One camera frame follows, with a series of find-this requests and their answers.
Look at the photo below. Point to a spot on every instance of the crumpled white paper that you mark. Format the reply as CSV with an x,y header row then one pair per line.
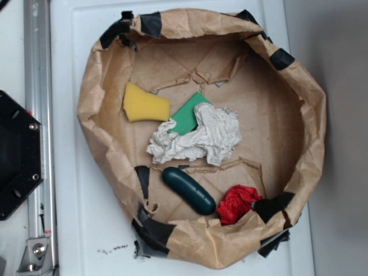
x,y
217,132

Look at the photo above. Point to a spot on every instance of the crumpled red paper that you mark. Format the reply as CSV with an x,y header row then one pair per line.
x,y
236,203

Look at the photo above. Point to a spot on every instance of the green foam block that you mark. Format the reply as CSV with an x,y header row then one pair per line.
x,y
185,118

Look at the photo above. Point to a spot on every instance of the yellow sponge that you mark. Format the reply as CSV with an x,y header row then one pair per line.
x,y
140,105

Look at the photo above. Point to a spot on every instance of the dark green oval case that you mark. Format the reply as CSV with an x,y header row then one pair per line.
x,y
189,190

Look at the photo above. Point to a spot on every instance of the brown paper bag bin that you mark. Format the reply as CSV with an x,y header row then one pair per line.
x,y
230,60

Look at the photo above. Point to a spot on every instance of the aluminium extrusion rail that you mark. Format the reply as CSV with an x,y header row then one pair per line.
x,y
38,100

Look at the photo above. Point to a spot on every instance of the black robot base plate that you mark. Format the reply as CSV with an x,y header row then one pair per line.
x,y
20,155

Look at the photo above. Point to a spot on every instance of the metal corner bracket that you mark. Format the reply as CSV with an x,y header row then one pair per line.
x,y
37,257

